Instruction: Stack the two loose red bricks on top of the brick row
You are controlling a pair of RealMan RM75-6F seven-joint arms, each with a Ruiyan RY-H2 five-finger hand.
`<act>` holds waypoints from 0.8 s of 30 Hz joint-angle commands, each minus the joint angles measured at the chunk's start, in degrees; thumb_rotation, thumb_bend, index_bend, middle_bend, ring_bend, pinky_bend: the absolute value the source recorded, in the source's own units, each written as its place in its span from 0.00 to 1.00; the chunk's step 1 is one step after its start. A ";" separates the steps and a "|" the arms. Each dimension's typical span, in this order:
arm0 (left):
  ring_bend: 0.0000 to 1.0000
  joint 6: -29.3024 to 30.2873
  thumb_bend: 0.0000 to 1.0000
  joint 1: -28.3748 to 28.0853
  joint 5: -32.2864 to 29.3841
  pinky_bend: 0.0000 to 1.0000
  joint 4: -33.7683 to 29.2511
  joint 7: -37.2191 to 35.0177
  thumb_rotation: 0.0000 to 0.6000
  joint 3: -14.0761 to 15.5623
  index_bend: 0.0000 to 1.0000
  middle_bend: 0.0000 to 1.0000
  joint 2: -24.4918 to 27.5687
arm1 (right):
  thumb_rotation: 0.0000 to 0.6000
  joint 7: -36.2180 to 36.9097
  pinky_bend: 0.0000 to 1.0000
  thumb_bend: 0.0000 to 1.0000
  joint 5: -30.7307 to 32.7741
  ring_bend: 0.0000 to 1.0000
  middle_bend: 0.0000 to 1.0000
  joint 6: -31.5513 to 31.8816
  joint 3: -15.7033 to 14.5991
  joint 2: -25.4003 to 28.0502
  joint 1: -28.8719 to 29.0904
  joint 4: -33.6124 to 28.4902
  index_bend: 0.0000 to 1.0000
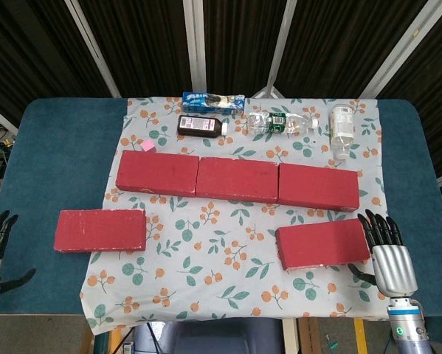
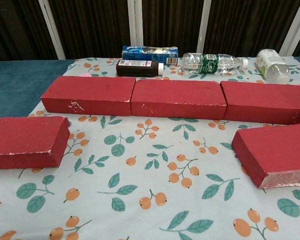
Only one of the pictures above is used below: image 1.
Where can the red brick row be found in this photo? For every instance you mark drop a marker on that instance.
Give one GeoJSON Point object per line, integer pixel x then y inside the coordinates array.
{"type": "Point", "coordinates": [237, 178]}
{"type": "Point", "coordinates": [318, 186]}
{"type": "Point", "coordinates": [156, 171]}

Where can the blue cookie package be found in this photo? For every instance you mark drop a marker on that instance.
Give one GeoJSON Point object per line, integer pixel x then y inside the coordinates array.
{"type": "Point", "coordinates": [213, 102]}

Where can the small pink cube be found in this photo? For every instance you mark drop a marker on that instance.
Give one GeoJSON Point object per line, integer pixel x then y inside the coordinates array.
{"type": "Point", "coordinates": [148, 146]}

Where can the floral tablecloth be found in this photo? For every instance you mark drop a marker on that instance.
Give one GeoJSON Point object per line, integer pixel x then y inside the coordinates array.
{"type": "Point", "coordinates": [206, 258]}

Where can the clear bottle with green label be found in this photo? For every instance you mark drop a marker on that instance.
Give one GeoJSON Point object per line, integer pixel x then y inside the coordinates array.
{"type": "Point", "coordinates": [279, 123]}

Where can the blue felt table cover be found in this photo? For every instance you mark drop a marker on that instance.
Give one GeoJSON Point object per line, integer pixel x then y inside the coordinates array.
{"type": "Point", "coordinates": [58, 147]}

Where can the brown medicine bottle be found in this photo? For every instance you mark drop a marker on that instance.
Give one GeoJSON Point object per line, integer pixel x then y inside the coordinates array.
{"type": "Point", "coordinates": [198, 126]}

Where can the white metal frame post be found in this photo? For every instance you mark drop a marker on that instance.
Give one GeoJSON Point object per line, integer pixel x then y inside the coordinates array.
{"type": "Point", "coordinates": [397, 48]}
{"type": "Point", "coordinates": [279, 44]}
{"type": "Point", "coordinates": [196, 44]}
{"type": "Point", "coordinates": [95, 48]}

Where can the clear bottle with white label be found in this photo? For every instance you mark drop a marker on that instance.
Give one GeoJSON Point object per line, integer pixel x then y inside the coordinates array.
{"type": "Point", "coordinates": [341, 125]}

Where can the dark pleated curtain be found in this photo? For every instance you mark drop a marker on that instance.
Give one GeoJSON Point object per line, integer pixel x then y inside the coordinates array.
{"type": "Point", "coordinates": [143, 40]}

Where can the blue grey robot torso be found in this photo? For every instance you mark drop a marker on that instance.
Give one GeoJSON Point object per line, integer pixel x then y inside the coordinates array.
{"type": "Point", "coordinates": [213, 337]}

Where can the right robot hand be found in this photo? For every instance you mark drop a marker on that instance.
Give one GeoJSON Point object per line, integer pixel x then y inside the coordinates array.
{"type": "Point", "coordinates": [392, 269]}

